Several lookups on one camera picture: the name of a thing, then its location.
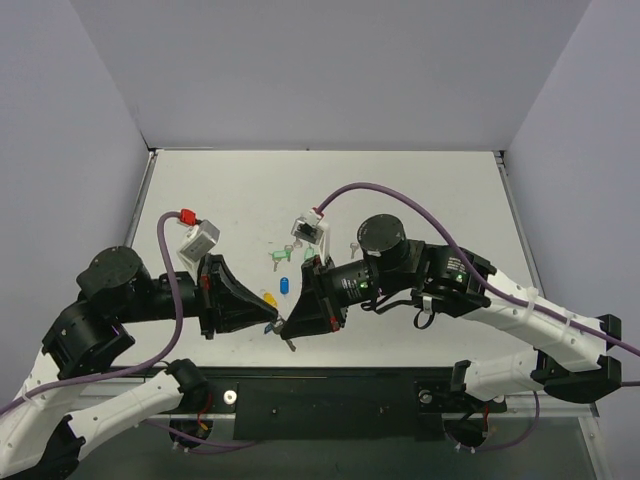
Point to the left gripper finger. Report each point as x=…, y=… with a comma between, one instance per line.
x=231, y=296
x=230, y=320

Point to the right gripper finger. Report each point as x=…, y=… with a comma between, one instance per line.
x=309, y=317
x=313, y=285

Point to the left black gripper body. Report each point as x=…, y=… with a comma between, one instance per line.
x=206, y=297

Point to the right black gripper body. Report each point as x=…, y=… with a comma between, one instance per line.
x=325, y=296

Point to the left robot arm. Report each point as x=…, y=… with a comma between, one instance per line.
x=42, y=436

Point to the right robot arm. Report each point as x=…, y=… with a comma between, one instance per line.
x=566, y=356

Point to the dark blue key tag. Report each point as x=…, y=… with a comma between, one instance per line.
x=284, y=287

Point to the yellow key tag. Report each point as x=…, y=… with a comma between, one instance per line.
x=270, y=299

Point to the green key tag with key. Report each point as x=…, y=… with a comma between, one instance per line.
x=282, y=255

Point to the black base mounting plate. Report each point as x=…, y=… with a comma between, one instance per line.
x=317, y=403

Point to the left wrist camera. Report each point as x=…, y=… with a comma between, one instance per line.
x=197, y=242

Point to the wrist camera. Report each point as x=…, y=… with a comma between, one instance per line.
x=197, y=242
x=314, y=229

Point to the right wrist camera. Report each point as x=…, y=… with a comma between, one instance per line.
x=314, y=229

